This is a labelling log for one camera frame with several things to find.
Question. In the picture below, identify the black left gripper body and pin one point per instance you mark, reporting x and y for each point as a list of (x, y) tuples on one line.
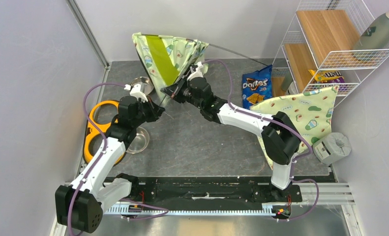
[(146, 113)]

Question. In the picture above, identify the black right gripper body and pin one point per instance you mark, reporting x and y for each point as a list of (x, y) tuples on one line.
[(187, 94)]

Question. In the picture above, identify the green avocado-print pet tent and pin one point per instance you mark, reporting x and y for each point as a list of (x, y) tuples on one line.
[(165, 57)]

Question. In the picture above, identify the long black tent pole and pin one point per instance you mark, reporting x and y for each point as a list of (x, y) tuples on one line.
[(226, 50)]

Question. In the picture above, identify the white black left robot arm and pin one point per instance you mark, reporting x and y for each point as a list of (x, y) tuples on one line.
[(99, 163)]

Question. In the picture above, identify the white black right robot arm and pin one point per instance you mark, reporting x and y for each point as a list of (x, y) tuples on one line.
[(280, 137)]

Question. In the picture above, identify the steel pet bowl far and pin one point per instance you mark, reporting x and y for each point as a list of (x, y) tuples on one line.
[(145, 83)]

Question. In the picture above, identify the steel pet bowl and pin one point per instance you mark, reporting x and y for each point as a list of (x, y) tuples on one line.
[(145, 83), (140, 142)]

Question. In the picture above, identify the steel pet bowl near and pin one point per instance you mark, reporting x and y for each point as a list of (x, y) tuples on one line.
[(140, 142)]

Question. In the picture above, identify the green avocado-print tent mat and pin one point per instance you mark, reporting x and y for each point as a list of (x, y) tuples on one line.
[(310, 112)]

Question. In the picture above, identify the orange double bowl holder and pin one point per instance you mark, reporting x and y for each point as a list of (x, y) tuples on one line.
[(93, 129)]

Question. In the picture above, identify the blue Doritos chip bag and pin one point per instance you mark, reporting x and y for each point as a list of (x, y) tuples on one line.
[(256, 87)]

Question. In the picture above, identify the white jar under shelf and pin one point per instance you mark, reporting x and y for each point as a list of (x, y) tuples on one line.
[(291, 90)]

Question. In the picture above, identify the yellow M&M's candy bag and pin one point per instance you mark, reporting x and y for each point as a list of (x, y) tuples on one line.
[(330, 76)]

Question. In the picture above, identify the green bottle with beige cap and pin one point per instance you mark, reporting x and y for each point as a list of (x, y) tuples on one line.
[(376, 36)]

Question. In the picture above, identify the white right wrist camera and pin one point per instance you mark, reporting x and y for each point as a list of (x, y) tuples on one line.
[(196, 70)]

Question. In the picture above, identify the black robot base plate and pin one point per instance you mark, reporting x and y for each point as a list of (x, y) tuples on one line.
[(212, 193)]

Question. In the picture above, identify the white wire shelf rack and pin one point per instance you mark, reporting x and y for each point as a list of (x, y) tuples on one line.
[(321, 37)]

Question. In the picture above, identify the aluminium rail with cable comb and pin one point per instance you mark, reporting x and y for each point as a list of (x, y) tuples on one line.
[(325, 194)]

